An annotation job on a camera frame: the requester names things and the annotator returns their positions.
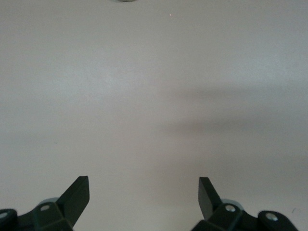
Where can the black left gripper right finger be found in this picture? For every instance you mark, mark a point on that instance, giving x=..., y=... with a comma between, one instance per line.
x=208, y=202

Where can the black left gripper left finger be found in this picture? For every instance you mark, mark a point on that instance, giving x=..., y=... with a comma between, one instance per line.
x=72, y=199

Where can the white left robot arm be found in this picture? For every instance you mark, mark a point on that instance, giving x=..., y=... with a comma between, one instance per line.
x=125, y=0

